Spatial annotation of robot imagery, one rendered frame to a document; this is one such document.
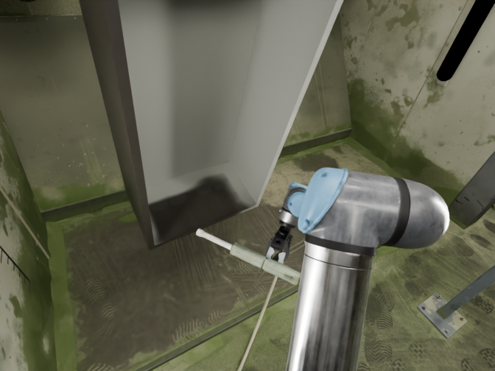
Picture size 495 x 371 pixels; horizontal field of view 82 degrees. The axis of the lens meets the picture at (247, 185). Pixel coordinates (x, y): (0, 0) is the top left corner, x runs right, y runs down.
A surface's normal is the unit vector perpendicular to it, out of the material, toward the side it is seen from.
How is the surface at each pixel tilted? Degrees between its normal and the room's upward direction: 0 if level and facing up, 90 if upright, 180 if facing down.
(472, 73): 90
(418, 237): 83
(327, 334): 47
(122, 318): 0
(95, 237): 0
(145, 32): 102
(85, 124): 57
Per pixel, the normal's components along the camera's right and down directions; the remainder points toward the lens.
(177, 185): 0.19, -0.59
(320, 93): 0.46, 0.12
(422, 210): 0.19, -0.16
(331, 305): -0.28, -0.09
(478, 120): -0.87, 0.28
